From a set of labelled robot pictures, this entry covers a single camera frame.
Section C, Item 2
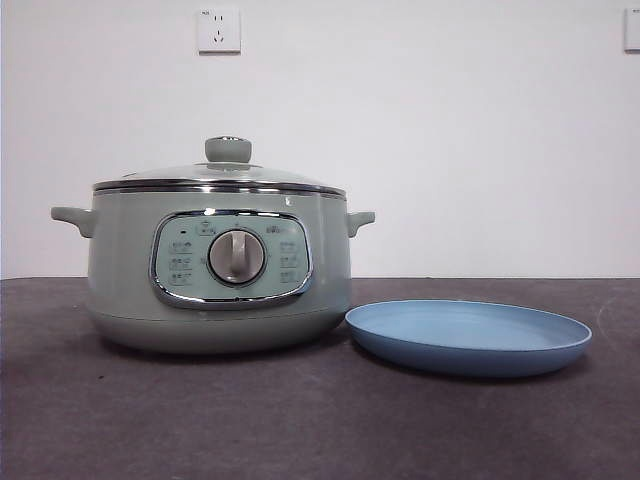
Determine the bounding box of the blue round plate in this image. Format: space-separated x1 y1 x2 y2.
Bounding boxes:
344 298 595 378

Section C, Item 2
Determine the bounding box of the glass lid with green knob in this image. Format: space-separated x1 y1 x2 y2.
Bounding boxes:
92 135 347 194

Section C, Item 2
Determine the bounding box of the white wall switch plate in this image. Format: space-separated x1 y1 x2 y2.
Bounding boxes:
622 7 640 53

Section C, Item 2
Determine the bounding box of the white wall power socket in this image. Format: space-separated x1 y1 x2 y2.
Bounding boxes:
196 7 243 56

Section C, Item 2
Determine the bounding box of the pale green electric steamer pot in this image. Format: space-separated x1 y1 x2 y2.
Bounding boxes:
49 183 376 357

